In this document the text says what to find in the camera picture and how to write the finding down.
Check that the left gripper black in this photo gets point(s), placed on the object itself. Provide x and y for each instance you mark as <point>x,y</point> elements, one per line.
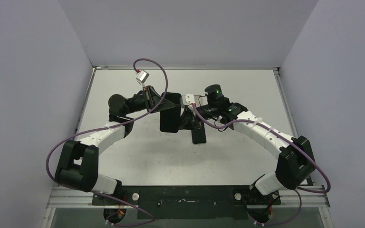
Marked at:
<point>151,97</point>

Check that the black phone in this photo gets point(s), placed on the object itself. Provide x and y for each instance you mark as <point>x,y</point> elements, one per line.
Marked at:
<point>199,134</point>

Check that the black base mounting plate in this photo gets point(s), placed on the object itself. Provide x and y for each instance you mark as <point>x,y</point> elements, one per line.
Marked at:
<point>198,202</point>

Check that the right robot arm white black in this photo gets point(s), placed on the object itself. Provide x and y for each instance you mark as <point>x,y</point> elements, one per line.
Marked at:
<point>295,161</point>

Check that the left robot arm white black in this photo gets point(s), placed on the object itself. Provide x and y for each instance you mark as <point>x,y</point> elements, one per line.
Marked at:
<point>77,167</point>

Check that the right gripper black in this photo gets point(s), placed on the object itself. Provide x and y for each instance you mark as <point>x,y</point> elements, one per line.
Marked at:
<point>188,114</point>

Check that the beige phone case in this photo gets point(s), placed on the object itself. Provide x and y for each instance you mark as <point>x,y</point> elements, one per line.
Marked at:
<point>198,100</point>

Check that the black phone case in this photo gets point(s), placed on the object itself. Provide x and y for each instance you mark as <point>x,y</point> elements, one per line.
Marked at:
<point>170,118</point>

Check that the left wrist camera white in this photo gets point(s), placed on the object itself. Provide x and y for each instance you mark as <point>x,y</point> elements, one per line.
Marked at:
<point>141,76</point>

